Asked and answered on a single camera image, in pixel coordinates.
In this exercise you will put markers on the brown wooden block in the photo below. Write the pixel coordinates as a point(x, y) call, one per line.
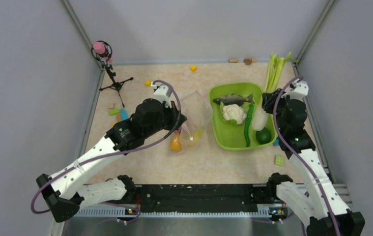
point(118, 118)

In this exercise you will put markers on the toy celery stalk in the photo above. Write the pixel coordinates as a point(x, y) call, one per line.
point(273, 75)

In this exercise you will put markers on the blue cylinder toy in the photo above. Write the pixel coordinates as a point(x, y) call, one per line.
point(123, 114)

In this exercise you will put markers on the clear zip top bag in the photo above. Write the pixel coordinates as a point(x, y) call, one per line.
point(198, 112)

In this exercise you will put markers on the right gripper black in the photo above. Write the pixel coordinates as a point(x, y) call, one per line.
point(269, 100)

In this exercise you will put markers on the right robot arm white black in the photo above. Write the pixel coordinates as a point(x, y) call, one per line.
point(320, 208)

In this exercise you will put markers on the yellow toy banana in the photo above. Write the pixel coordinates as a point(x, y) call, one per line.
point(192, 139)

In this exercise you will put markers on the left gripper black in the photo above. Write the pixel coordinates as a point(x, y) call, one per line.
point(174, 112)

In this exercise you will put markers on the pink microphone on tripod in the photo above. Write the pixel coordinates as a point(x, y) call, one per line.
point(102, 52)

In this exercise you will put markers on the small teal block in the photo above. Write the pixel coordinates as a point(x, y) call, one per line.
point(276, 142)

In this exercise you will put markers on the white toy cauliflower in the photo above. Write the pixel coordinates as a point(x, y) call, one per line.
point(234, 113)

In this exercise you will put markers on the dark green toy avocado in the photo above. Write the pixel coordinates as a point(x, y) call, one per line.
point(263, 136)

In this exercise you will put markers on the green lego brick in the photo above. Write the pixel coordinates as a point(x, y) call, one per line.
point(279, 160)

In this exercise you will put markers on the orange toy mango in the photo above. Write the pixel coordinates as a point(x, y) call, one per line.
point(175, 143)

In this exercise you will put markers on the green block left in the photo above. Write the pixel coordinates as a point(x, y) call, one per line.
point(113, 112)

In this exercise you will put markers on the green toy chili pepper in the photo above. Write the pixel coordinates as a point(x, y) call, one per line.
point(248, 122)

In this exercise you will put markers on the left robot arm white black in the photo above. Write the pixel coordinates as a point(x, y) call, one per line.
point(66, 192)

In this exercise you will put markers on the green plastic bin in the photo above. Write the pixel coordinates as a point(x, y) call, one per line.
point(230, 136)

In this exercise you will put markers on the brown small object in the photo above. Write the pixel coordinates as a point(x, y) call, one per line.
point(247, 61)

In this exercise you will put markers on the grey toy fish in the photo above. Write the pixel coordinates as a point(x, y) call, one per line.
point(231, 99)

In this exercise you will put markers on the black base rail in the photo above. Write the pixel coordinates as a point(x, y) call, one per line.
point(204, 200)

